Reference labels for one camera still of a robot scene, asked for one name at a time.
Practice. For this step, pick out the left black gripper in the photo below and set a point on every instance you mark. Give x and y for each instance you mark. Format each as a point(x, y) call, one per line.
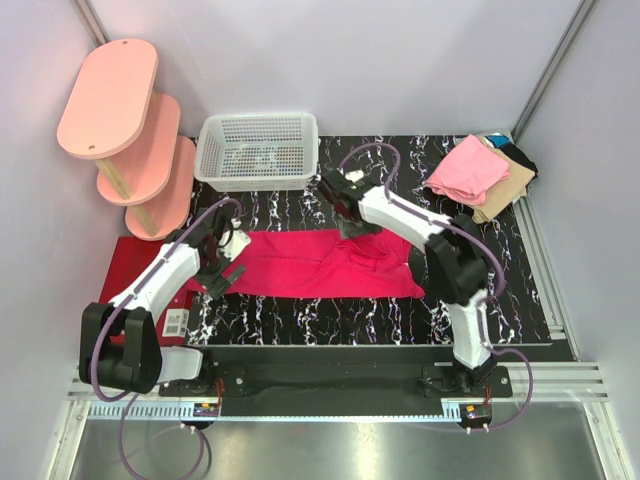
point(216, 283)

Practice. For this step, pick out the pink three-tier shelf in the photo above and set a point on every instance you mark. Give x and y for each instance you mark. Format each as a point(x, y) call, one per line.
point(115, 119)

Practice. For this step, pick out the folded beige t shirt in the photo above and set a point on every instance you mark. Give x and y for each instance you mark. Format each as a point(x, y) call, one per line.
point(504, 192)

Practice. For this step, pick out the aluminium rail frame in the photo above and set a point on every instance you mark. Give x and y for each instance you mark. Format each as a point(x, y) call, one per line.
point(559, 423)

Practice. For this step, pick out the folded pink t shirt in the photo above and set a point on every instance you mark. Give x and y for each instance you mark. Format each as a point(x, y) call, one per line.
point(467, 172)

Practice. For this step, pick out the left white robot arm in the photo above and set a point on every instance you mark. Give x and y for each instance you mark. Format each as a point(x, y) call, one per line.
point(120, 352)

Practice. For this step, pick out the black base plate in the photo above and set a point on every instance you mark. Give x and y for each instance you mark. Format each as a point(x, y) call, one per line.
point(430, 370)

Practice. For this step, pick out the folded blue white garment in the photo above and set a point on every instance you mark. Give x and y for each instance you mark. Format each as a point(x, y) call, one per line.
point(496, 140)

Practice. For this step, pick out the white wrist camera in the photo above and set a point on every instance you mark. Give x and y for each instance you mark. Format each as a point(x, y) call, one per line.
point(354, 176)
point(233, 243)

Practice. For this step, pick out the white plastic basket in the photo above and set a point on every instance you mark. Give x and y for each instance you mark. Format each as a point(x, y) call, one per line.
point(257, 152)

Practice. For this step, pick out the red box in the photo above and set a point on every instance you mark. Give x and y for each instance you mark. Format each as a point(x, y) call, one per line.
point(130, 258)

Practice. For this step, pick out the black marble pattern mat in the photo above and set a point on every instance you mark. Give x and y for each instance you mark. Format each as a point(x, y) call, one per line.
point(516, 317)

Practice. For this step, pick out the folded black t shirt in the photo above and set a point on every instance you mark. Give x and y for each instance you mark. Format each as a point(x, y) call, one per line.
point(518, 156)

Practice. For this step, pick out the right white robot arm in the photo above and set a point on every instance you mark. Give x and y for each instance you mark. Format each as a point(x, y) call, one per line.
point(457, 261)

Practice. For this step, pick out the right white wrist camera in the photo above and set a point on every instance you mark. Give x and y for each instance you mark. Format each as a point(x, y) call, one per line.
point(354, 176)

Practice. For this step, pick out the magenta t shirt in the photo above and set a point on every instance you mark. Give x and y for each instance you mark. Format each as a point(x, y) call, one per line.
point(321, 264)

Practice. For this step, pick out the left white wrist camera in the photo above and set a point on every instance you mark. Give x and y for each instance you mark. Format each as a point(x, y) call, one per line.
point(233, 243)

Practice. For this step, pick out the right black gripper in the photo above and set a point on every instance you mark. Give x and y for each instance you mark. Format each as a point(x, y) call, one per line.
point(349, 232)

